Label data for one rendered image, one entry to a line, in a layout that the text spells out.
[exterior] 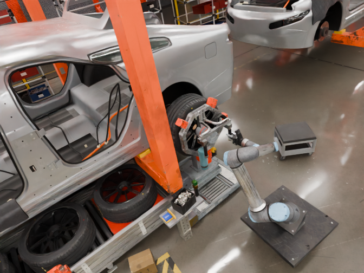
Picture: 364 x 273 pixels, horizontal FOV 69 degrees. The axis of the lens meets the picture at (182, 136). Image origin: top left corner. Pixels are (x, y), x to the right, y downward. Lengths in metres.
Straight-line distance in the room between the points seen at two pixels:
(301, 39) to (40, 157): 3.98
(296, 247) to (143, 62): 1.93
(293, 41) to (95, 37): 3.22
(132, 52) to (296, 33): 3.30
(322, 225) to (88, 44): 2.54
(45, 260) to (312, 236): 2.29
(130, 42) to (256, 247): 2.17
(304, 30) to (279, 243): 3.26
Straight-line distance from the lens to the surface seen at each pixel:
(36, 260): 2.81
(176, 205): 2.50
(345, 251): 3.02
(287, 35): 4.70
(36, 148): 2.43
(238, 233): 2.95
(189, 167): 3.29
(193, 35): 2.86
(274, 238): 2.60
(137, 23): 1.83
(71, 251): 2.72
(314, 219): 2.77
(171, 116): 2.65
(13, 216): 2.70
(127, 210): 2.75
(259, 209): 2.40
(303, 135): 3.54
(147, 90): 1.95
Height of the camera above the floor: 2.51
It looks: 37 degrees down
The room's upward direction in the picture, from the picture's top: 12 degrees counter-clockwise
